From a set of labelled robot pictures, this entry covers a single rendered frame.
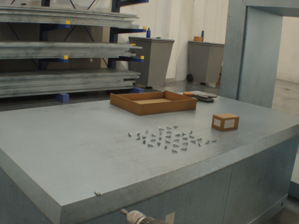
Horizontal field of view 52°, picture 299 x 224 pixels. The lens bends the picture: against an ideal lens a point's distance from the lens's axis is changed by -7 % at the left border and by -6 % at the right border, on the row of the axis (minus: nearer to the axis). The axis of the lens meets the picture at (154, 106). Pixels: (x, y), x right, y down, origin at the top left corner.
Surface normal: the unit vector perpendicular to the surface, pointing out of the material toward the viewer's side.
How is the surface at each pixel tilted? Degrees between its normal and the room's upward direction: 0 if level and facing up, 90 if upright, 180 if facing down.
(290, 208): 0
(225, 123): 90
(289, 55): 90
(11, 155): 0
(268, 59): 90
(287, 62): 90
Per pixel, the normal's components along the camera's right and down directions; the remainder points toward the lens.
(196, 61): -0.79, 0.15
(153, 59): 0.64, 0.33
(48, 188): 0.08, -0.97
